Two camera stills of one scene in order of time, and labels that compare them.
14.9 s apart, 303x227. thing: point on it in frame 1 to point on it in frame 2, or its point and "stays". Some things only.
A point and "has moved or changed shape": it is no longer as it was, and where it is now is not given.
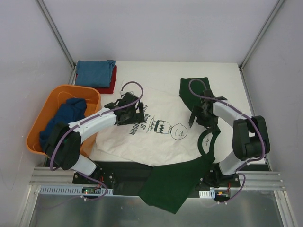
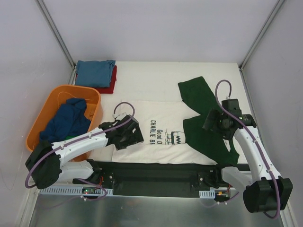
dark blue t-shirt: x=70 y=112 stays
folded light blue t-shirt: x=94 y=73 stays
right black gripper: x=199 y=113 to x=211 y=120
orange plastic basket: x=92 y=95 stays
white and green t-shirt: x=181 y=151 has moved or changed shape
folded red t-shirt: x=110 y=90 stays
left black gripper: x=136 y=113 to x=132 y=133
